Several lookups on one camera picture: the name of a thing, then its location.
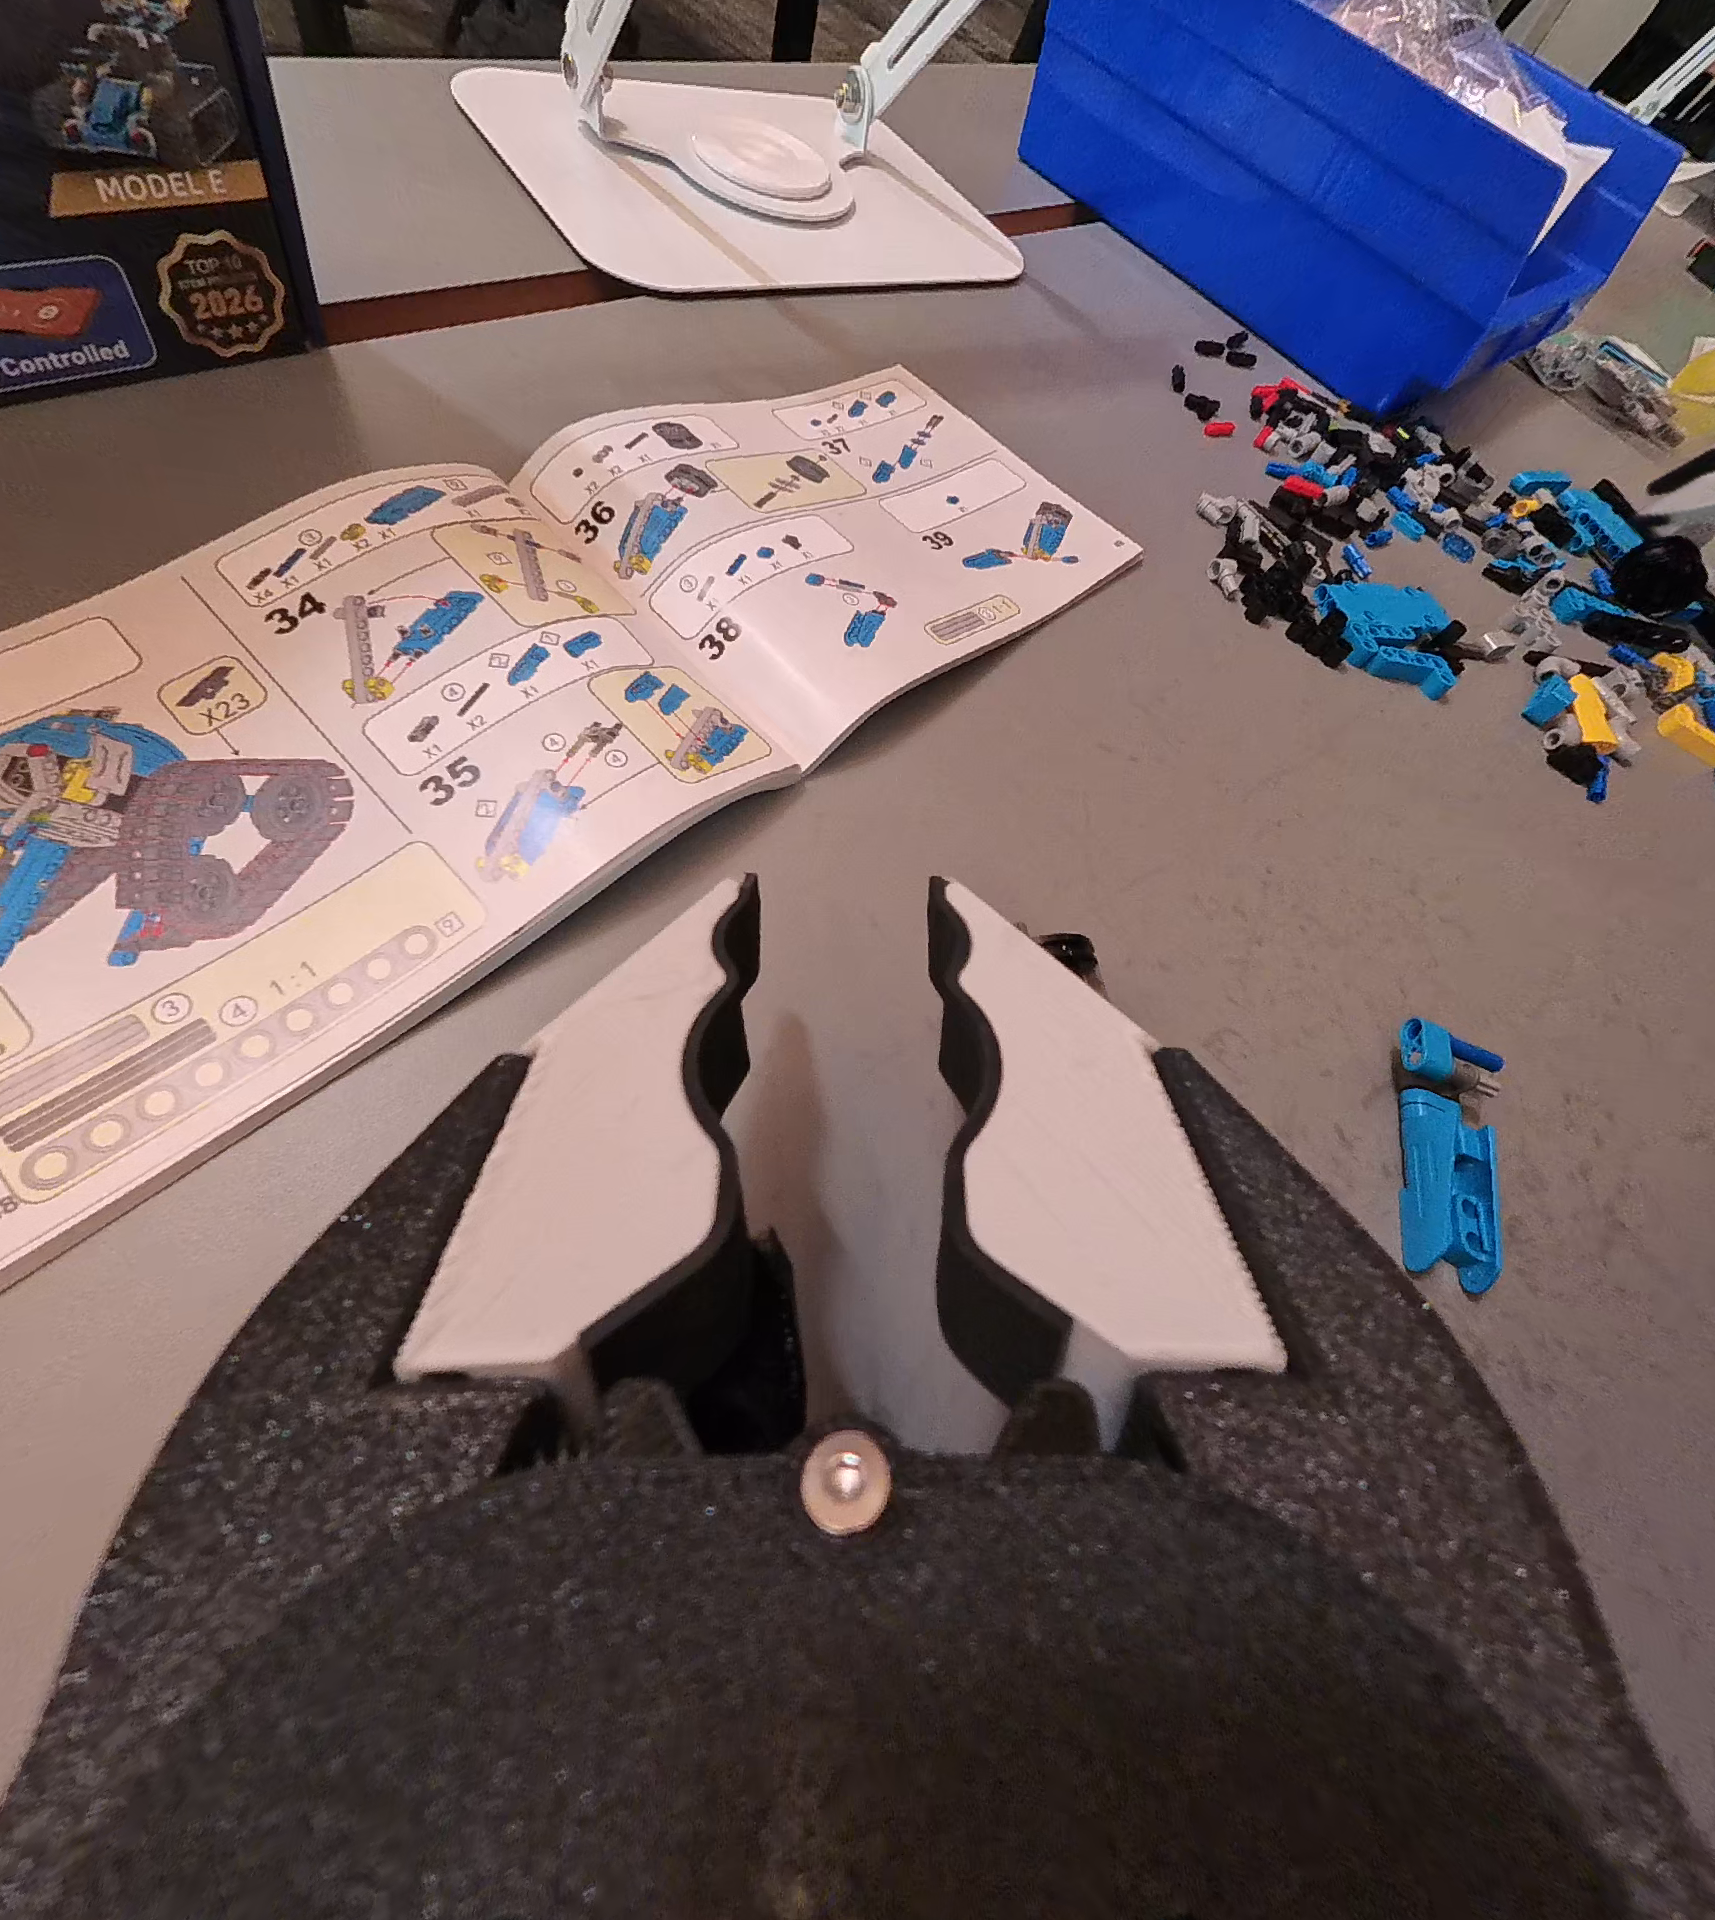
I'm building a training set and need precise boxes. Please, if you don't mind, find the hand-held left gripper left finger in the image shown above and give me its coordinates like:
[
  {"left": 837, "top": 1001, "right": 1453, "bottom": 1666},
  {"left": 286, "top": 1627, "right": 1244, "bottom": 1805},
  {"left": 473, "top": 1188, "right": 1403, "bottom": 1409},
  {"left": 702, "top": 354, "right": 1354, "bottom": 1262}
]
[{"left": 393, "top": 874, "right": 768, "bottom": 1395}]

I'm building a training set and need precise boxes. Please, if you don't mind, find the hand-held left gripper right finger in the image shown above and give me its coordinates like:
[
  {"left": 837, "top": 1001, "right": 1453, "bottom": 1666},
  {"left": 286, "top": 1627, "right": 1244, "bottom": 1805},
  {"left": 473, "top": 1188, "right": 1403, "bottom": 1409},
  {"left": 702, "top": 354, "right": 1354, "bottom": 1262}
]
[{"left": 928, "top": 878, "right": 1290, "bottom": 1451}]

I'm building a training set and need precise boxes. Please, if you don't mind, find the black wheel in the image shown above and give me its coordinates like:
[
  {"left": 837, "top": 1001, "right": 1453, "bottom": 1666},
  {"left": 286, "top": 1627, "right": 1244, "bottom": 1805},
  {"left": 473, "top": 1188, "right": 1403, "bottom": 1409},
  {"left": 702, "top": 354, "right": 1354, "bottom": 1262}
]
[{"left": 1612, "top": 537, "right": 1715, "bottom": 615}]

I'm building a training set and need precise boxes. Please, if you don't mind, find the small blue beam assembly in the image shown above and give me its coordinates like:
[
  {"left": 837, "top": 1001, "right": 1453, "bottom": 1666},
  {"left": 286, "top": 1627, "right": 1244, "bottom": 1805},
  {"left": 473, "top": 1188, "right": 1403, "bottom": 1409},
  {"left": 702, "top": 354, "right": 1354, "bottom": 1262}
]
[{"left": 1394, "top": 1018, "right": 1507, "bottom": 1297}]

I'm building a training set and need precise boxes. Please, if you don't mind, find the small clear parts bag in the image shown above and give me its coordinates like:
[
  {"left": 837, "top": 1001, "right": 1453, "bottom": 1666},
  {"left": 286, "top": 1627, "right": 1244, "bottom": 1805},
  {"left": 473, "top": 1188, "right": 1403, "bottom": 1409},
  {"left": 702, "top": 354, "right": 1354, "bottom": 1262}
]
[{"left": 1523, "top": 333, "right": 1693, "bottom": 454}]

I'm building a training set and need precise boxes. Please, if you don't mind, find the pile of small building parts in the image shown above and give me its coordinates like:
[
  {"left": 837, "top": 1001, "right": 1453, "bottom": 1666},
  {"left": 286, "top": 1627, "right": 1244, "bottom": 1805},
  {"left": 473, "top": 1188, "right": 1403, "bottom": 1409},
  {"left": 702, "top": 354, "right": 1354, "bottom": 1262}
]
[{"left": 1171, "top": 337, "right": 1715, "bottom": 819}]

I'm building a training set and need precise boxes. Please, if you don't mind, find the open instruction booklet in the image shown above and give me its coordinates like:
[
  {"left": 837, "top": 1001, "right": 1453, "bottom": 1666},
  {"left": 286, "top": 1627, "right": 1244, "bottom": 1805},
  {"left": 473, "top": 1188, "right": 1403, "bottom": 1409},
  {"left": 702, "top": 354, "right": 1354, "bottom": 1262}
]
[{"left": 0, "top": 364, "right": 1147, "bottom": 1323}]

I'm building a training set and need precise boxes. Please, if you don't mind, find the clear plastic bag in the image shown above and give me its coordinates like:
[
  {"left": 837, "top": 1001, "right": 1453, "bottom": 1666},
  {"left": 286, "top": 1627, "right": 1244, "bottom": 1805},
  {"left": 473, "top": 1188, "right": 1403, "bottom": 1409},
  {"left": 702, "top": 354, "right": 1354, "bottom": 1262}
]
[{"left": 1315, "top": 0, "right": 1614, "bottom": 249}]

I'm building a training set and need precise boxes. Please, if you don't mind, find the blue bin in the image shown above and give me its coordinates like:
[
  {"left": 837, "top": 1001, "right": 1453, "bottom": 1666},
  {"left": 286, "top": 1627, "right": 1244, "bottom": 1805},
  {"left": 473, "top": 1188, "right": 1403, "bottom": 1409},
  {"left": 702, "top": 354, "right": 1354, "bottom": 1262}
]
[{"left": 1020, "top": 0, "right": 1687, "bottom": 418}]

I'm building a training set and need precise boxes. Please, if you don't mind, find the white stand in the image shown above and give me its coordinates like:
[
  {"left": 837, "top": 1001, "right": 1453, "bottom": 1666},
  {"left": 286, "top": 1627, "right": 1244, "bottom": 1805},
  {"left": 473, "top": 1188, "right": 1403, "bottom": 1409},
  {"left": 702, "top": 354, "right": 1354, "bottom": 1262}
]
[{"left": 451, "top": 0, "right": 1026, "bottom": 294}]

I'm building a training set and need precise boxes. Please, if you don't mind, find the dark blue toy box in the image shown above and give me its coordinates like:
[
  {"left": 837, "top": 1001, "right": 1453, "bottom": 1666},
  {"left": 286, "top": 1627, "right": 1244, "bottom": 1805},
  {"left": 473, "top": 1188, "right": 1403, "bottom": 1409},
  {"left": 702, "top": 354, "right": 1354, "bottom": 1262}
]
[{"left": 0, "top": 0, "right": 328, "bottom": 429}]

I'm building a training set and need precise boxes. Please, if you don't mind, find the large blue frame block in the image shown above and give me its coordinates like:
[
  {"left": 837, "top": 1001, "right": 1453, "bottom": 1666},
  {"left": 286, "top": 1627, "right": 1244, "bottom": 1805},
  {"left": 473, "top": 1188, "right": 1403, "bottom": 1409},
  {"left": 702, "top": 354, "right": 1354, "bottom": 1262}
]
[{"left": 1309, "top": 576, "right": 1472, "bottom": 703}]

